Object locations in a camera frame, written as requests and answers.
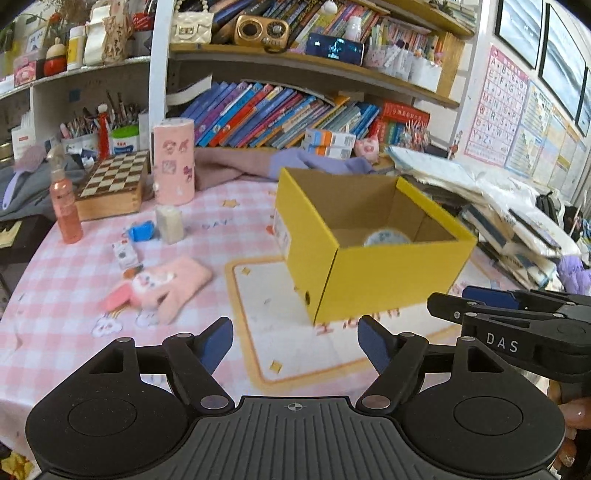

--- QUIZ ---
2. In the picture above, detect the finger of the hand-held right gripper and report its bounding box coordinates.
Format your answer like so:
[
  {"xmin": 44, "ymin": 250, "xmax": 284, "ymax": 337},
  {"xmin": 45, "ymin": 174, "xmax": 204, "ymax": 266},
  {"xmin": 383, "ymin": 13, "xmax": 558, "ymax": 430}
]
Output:
[
  {"xmin": 463, "ymin": 285, "xmax": 591, "ymax": 309},
  {"xmin": 427, "ymin": 293, "xmax": 566, "ymax": 322}
]

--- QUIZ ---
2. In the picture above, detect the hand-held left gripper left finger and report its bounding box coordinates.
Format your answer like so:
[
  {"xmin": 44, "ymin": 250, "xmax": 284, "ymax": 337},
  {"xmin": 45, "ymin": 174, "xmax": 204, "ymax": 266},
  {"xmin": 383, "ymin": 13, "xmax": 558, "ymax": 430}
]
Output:
[{"xmin": 88, "ymin": 318, "xmax": 234, "ymax": 411}]

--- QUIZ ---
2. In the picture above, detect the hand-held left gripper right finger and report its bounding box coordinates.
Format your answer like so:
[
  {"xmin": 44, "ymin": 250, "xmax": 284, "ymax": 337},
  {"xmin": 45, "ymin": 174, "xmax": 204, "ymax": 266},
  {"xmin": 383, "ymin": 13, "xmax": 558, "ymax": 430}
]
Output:
[{"xmin": 355, "ymin": 316, "xmax": 506, "ymax": 411}]

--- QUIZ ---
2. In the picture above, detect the yellow cardboard box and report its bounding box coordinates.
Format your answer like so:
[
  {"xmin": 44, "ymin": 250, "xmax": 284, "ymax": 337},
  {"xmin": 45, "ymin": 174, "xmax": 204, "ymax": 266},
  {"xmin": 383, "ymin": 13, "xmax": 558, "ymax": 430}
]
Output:
[{"xmin": 273, "ymin": 167, "xmax": 478, "ymax": 326}]

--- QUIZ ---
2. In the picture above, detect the pink plush glove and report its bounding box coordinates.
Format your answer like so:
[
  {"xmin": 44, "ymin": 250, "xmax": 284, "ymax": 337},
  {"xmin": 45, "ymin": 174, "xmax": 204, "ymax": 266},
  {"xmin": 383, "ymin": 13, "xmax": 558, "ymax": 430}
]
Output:
[{"xmin": 102, "ymin": 256, "xmax": 214, "ymax": 325}]

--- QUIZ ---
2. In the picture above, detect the yellow tape roll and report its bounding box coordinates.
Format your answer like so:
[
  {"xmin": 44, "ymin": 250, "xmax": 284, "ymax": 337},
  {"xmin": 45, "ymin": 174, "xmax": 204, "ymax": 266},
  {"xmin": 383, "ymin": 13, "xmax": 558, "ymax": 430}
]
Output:
[{"xmin": 364, "ymin": 231, "xmax": 413, "ymax": 247}]

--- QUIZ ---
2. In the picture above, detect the cream cube block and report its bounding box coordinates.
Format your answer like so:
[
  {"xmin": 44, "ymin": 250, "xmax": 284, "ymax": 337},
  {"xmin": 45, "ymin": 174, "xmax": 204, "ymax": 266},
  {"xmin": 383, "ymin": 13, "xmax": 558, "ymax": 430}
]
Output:
[{"xmin": 156, "ymin": 205, "xmax": 185, "ymax": 245}]

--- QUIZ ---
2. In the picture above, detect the small blue plastic item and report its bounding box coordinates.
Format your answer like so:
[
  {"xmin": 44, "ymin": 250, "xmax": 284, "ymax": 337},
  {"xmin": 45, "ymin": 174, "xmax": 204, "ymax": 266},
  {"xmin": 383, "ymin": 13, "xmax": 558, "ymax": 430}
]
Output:
[{"xmin": 126, "ymin": 222, "xmax": 155, "ymax": 242}]

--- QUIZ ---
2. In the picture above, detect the person's right hand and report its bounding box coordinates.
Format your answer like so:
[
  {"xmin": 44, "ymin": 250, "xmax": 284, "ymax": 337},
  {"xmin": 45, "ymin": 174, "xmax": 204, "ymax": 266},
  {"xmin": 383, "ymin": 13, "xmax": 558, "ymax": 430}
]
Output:
[{"xmin": 547, "ymin": 383, "xmax": 580, "ymax": 469}]

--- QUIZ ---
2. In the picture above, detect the pile of papers and books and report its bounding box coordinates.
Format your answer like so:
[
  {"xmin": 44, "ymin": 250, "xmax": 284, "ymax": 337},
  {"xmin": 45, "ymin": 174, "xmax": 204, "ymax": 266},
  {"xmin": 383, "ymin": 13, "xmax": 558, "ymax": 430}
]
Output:
[{"xmin": 385, "ymin": 145, "xmax": 580, "ymax": 291}]

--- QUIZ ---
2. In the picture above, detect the pink checked tablecloth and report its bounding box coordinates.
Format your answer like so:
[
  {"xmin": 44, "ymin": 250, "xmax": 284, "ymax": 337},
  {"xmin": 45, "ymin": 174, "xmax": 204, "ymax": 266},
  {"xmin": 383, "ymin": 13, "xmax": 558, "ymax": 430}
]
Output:
[{"xmin": 0, "ymin": 178, "xmax": 522, "ymax": 457}]

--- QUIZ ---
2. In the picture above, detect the colourful sparkly ornament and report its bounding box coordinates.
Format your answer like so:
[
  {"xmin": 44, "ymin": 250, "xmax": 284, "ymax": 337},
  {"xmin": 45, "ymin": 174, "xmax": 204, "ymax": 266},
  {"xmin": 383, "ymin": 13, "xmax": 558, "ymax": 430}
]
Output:
[{"xmin": 401, "ymin": 122, "xmax": 430, "ymax": 151}]

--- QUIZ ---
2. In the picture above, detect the colourful chart poster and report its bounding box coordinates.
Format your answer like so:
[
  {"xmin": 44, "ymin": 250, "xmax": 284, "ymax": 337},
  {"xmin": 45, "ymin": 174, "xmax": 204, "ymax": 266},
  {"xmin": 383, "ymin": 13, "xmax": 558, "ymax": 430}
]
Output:
[{"xmin": 519, "ymin": 80, "xmax": 591, "ymax": 204}]

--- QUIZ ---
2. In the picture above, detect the pink pig plush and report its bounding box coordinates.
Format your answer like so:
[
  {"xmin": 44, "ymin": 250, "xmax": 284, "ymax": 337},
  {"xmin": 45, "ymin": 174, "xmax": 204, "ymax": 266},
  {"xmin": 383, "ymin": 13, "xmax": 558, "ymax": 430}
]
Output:
[{"xmin": 355, "ymin": 137, "xmax": 380, "ymax": 162}]

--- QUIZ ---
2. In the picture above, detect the lavender cloth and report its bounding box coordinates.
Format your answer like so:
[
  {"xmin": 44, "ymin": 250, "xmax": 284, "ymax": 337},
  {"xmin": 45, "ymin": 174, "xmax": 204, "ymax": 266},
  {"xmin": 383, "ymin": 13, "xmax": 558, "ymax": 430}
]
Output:
[{"xmin": 295, "ymin": 150, "xmax": 398, "ymax": 176}]

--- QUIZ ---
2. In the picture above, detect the mauve cloth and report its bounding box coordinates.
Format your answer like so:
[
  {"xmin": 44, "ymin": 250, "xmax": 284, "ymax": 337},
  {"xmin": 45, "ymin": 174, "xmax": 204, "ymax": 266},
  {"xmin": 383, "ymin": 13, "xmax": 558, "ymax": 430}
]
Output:
[{"xmin": 196, "ymin": 148, "xmax": 305, "ymax": 190}]

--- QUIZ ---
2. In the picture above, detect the orange and white medicine box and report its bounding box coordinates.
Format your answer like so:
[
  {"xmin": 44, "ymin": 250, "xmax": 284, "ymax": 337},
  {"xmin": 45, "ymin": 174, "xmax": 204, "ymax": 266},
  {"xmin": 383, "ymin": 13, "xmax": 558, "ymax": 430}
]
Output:
[
  {"xmin": 305, "ymin": 129, "xmax": 356, "ymax": 148},
  {"xmin": 316, "ymin": 145, "xmax": 355, "ymax": 160}
]

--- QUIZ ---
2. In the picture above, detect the pink sticker-covered cylinder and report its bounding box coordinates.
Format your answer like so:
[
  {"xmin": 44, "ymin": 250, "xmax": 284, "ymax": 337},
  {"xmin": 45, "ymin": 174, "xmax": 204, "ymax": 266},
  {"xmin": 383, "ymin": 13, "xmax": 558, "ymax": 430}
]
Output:
[{"xmin": 152, "ymin": 117, "xmax": 197, "ymax": 206}]

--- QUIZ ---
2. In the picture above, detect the wooden chess box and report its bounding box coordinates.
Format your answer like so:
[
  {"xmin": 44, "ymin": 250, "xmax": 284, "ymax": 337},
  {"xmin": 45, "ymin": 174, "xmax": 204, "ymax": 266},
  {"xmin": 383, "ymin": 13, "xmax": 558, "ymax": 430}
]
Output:
[{"xmin": 74, "ymin": 150, "xmax": 151, "ymax": 221}]

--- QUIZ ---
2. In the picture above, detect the thick red book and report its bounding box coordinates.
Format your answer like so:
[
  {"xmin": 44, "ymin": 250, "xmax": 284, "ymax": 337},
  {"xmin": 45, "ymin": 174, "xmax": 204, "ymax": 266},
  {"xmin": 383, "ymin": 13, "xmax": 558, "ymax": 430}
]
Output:
[{"xmin": 369, "ymin": 102, "xmax": 430, "ymax": 146}]

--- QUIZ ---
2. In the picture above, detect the orange spray bottle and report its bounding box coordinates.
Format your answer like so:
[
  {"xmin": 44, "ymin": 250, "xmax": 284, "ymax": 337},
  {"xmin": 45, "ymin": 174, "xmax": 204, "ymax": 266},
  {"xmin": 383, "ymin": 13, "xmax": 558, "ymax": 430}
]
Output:
[{"xmin": 46, "ymin": 148, "xmax": 84, "ymax": 244}]

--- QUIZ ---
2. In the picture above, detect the white jar green lid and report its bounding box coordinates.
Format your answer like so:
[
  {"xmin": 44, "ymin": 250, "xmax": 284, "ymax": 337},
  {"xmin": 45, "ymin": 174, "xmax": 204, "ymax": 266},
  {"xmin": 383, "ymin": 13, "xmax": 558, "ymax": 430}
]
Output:
[{"xmin": 111, "ymin": 126, "xmax": 140, "ymax": 155}]

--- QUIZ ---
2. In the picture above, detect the black flat item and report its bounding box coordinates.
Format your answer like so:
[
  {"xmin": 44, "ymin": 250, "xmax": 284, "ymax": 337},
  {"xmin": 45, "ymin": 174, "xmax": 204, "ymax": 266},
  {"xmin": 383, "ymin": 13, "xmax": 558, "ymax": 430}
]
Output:
[{"xmin": 0, "ymin": 217, "xmax": 51, "ymax": 265}]

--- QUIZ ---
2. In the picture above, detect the white pen box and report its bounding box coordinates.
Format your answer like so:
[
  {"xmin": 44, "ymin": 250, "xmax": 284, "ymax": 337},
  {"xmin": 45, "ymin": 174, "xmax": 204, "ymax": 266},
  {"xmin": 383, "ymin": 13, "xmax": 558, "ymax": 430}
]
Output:
[{"xmin": 411, "ymin": 58, "xmax": 441, "ymax": 92}]

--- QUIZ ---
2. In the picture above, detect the grey cloth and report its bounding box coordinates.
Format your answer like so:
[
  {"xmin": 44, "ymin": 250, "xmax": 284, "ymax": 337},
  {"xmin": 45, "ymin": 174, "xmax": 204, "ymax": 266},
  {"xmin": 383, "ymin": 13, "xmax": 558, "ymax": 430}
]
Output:
[{"xmin": 0, "ymin": 154, "xmax": 93, "ymax": 222}]

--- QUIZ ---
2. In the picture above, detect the row of colourful books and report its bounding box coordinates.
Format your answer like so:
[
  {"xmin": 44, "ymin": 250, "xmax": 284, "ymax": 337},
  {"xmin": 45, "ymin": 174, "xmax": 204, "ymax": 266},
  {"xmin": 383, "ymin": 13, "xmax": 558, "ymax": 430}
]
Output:
[{"xmin": 180, "ymin": 80, "xmax": 384, "ymax": 149}]

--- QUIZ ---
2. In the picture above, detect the red figurine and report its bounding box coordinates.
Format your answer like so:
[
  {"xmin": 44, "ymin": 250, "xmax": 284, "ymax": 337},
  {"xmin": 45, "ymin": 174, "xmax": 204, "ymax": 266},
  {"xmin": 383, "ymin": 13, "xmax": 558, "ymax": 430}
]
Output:
[{"xmin": 96, "ymin": 104, "xmax": 112, "ymax": 158}]

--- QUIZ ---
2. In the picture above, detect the cup of pens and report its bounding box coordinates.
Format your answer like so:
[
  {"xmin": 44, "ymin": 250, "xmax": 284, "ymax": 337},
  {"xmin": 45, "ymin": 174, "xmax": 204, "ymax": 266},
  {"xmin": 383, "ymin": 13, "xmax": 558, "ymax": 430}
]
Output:
[{"xmin": 60, "ymin": 108, "xmax": 100, "ymax": 154}]

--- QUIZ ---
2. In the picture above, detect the pink patterned pen holder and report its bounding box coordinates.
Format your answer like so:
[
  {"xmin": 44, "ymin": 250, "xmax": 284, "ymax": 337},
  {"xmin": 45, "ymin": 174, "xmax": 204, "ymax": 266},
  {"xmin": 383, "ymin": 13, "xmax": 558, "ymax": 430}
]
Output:
[{"xmin": 362, "ymin": 46, "xmax": 414, "ymax": 79}]

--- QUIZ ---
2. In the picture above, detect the black framed picture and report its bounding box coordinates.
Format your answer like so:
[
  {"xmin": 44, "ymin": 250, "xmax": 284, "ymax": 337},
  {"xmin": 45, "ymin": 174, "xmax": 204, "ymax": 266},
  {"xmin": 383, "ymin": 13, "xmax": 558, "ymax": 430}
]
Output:
[
  {"xmin": 538, "ymin": 2, "xmax": 588, "ymax": 120},
  {"xmin": 495, "ymin": 0, "xmax": 544, "ymax": 70}
]

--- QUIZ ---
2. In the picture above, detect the phone with lit screen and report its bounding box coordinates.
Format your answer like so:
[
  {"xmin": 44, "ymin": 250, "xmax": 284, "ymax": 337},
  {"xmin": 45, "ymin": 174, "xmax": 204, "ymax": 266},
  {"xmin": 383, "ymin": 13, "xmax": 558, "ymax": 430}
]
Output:
[{"xmin": 305, "ymin": 32, "xmax": 365, "ymax": 65}]

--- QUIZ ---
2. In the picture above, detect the wooden shelf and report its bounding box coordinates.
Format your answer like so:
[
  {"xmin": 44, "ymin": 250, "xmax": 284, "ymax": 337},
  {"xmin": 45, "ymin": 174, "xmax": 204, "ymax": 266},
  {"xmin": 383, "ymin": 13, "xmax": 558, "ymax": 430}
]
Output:
[{"xmin": 168, "ymin": 44, "xmax": 462, "ymax": 109}]

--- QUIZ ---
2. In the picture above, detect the gold retro radio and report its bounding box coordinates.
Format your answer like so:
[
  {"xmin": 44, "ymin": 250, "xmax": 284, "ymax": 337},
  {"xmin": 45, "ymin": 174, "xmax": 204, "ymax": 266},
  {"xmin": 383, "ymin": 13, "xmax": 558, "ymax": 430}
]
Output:
[{"xmin": 235, "ymin": 15, "xmax": 291, "ymax": 47}]

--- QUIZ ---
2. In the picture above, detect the cream quilted handbag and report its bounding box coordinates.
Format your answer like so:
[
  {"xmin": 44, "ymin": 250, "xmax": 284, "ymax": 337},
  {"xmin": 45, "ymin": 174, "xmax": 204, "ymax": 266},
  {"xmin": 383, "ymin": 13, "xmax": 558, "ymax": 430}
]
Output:
[{"xmin": 172, "ymin": 0, "xmax": 214, "ymax": 44}]

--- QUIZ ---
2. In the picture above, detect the red and white doll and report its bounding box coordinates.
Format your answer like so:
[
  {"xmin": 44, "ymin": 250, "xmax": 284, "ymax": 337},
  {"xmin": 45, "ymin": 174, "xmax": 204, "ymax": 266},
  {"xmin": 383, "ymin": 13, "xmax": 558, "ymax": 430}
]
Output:
[{"xmin": 44, "ymin": 37, "xmax": 68, "ymax": 77}]

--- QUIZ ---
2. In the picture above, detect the white bottle yellow label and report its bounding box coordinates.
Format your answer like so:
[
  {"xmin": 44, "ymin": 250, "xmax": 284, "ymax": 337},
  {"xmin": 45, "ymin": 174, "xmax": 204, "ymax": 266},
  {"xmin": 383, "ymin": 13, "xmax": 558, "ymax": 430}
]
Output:
[{"xmin": 67, "ymin": 25, "xmax": 86, "ymax": 70}]

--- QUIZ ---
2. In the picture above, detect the carved wooden plaque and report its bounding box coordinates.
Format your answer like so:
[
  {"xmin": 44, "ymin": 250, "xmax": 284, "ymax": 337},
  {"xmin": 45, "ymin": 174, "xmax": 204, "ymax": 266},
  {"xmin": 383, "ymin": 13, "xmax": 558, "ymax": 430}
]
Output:
[{"xmin": 102, "ymin": 0, "xmax": 134, "ymax": 63}]

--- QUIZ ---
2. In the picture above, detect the white jug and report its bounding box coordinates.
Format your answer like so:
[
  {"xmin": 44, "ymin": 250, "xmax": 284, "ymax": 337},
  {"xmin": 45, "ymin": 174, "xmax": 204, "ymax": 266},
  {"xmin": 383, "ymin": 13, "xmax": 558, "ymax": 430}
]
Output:
[{"xmin": 84, "ymin": 4, "xmax": 109, "ymax": 65}]

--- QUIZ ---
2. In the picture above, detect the pink box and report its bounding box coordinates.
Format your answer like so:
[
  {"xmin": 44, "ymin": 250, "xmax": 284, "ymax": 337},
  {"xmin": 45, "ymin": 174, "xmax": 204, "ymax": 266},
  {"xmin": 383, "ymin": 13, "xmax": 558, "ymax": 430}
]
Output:
[{"xmin": 13, "ymin": 60, "xmax": 38, "ymax": 88}]

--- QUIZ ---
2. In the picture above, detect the alphabet wall poster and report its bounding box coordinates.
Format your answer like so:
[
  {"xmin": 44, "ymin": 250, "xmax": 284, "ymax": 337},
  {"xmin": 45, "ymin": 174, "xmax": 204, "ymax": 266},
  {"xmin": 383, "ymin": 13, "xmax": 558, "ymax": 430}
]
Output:
[{"xmin": 464, "ymin": 45, "xmax": 529, "ymax": 160}]

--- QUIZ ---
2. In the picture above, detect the white shelf post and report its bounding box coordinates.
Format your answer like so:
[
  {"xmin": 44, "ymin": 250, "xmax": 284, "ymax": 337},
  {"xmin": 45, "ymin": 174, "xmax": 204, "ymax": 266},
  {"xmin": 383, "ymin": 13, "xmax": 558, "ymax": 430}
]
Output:
[{"xmin": 148, "ymin": 0, "xmax": 174, "ymax": 153}]

